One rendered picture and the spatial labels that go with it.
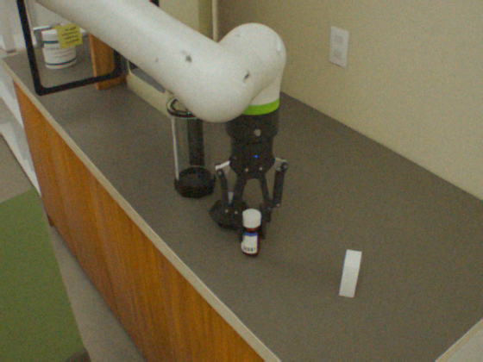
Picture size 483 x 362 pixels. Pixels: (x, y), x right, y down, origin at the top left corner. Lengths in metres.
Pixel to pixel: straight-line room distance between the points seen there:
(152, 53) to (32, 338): 0.48
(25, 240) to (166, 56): 0.32
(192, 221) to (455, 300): 0.59
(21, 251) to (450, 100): 1.04
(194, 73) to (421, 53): 0.79
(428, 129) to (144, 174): 0.75
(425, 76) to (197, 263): 0.74
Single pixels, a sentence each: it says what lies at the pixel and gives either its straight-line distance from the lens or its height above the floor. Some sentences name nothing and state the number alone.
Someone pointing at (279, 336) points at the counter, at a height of 0.94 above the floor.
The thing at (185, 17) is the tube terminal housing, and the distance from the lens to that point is 1.50.
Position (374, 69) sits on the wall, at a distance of 1.48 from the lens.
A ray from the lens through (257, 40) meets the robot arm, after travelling 0.80.
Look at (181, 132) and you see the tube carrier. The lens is 1.15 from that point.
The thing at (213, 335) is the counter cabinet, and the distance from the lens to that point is 1.19.
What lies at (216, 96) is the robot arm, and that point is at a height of 1.37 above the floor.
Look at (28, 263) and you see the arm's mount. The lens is 0.78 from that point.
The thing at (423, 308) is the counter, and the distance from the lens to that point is 1.02.
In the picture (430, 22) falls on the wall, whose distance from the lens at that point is 1.34.
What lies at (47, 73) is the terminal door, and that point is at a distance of 1.75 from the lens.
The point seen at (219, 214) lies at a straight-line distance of 1.12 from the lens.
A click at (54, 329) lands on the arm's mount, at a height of 1.02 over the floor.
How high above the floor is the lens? 1.66
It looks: 34 degrees down
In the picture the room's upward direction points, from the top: straight up
